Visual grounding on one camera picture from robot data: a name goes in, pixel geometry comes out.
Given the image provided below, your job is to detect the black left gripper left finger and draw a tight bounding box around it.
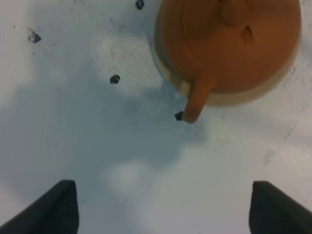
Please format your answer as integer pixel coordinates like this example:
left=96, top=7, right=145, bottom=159
left=0, top=180, right=79, bottom=234

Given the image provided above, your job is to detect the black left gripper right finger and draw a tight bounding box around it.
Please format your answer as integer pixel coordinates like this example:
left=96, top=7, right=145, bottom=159
left=249, top=181, right=312, bottom=234

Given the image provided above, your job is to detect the round beige teapot coaster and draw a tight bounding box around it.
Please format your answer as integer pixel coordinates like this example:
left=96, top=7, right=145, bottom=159
left=153, top=0, right=302, bottom=108

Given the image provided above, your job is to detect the brown clay teapot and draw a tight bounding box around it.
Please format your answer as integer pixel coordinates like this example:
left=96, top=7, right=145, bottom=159
left=155, top=0, right=302, bottom=124

